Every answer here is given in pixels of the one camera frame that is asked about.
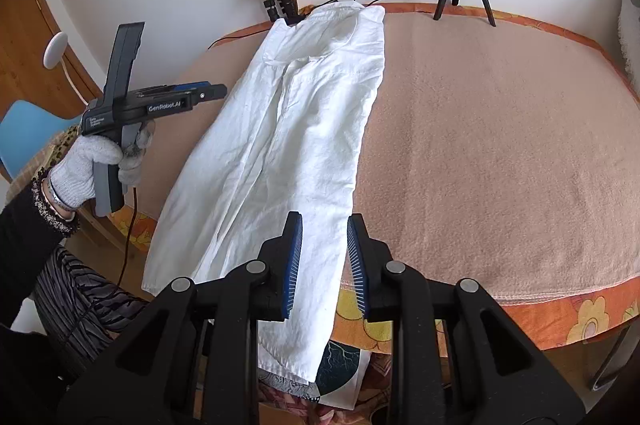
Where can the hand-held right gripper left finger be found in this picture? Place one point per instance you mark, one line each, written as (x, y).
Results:
(292, 255)

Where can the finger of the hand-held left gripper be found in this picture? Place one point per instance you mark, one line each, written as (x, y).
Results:
(210, 94)

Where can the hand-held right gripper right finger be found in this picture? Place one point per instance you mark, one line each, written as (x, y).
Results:
(357, 255)

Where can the white long-sleeved shirt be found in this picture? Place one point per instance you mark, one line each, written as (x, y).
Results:
(280, 130)

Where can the person's left forearm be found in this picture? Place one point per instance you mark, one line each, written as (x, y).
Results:
(25, 250)

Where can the person's left hand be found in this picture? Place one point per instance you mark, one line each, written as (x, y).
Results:
(75, 175)

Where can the leopard print cloth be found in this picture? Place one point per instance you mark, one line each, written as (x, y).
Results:
(62, 144)

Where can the blue chair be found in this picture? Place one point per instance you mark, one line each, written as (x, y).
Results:
(25, 125)

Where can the dark printed cloth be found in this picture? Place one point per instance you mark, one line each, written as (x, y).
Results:
(340, 360)

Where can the wooden door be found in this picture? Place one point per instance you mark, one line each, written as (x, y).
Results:
(20, 30)

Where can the beige blanket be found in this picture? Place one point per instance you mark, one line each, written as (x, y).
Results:
(475, 155)

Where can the grey striped garment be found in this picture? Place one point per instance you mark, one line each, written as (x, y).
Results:
(75, 305)

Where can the green white patterned cushion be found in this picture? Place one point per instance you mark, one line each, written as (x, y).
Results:
(631, 5)

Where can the metal chair frame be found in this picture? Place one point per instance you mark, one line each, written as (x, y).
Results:
(607, 370)

